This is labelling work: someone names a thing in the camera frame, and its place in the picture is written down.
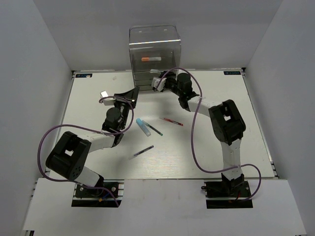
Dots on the purple black gel pen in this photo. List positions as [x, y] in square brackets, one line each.
[141, 152]

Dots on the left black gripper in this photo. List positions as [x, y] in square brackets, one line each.
[131, 95]

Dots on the green gel pen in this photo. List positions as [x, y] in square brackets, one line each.
[151, 127]

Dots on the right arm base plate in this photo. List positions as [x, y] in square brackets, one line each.
[218, 198]

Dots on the blue cap highlighter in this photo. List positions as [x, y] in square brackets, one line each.
[143, 127]

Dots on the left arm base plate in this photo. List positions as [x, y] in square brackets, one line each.
[83, 197]

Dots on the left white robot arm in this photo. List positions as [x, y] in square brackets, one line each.
[69, 155]

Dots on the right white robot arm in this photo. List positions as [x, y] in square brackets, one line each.
[227, 123]

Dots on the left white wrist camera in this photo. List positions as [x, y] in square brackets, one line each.
[106, 100]

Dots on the red gel pen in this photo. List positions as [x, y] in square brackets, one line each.
[171, 121]

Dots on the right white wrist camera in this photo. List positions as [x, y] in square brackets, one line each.
[158, 84]

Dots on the orange cap highlighter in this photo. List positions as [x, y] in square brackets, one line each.
[145, 59]

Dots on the green cap highlighter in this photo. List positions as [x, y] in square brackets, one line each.
[156, 71]

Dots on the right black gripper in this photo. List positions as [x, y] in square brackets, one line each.
[169, 75]

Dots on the clear plastic drawer organizer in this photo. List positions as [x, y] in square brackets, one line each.
[152, 50]

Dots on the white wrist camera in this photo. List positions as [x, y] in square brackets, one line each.
[106, 100]
[158, 84]

